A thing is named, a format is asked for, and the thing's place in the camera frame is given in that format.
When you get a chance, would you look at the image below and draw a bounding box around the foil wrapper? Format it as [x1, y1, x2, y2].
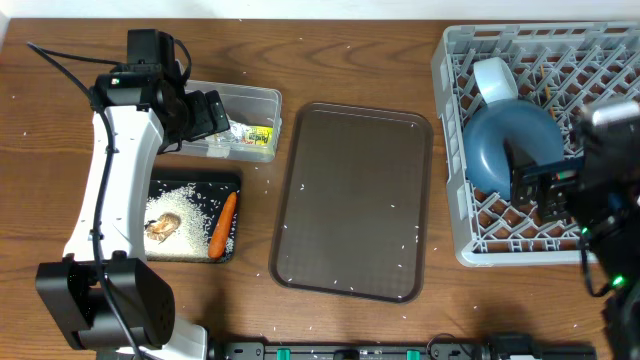
[206, 121, 273, 146]

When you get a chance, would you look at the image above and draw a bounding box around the dark blue plate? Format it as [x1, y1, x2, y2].
[463, 100, 564, 201]

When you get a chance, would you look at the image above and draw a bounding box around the wooden chopstick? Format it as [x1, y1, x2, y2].
[540, 64, 556, 121]

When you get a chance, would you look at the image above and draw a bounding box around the brown food piece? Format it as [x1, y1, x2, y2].
[145, 213, 181, 242]

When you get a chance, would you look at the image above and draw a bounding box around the light blue rice bowl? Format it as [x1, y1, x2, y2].
[473, 57, 518, 104]

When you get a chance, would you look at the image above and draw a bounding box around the orange carrot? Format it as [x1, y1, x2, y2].
[208, 192, 238, 259]

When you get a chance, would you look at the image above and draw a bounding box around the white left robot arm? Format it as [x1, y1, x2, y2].
[35, 29, 229, 359]

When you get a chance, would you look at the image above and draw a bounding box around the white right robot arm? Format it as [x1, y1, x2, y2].
[503, 98, 639, 359]

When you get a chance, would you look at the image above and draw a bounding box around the grey dishwasher rack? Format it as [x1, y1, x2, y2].
[431, 22, 639, 267]

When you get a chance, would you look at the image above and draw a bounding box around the clear plastic bin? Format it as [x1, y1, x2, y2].
[179, 80, 282, 162]

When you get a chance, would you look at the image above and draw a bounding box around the black tray bin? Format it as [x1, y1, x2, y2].
[144, 169, 243, 265]

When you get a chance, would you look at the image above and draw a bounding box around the spilled white rice pile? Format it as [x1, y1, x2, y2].
[144, 182, 236, 261]

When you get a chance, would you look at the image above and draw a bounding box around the brown serving tray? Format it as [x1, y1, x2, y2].
[269, 103, 433, 304]

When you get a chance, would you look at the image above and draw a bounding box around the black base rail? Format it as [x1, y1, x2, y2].
[191, 333, 597, 360]

